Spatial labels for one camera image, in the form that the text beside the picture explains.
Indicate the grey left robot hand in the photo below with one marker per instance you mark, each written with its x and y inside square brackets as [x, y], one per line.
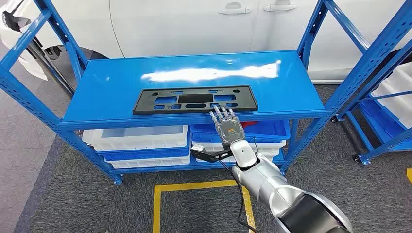
[230, 128]

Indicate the black plastic plate frame part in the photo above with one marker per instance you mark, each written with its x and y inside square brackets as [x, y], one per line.
[196, 98]

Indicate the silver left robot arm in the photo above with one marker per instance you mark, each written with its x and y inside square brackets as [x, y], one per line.
[257, 180]

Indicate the blue metal shelf rack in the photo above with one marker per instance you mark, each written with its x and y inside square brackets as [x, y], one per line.
[370, 151]
[112, 90]

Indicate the small red item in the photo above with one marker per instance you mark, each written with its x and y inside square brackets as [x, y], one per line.
[249, 124]

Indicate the white car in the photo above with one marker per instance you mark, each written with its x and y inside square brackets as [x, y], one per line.
[180, 29]

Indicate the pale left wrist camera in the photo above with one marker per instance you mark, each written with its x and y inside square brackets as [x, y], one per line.
[201, 151]

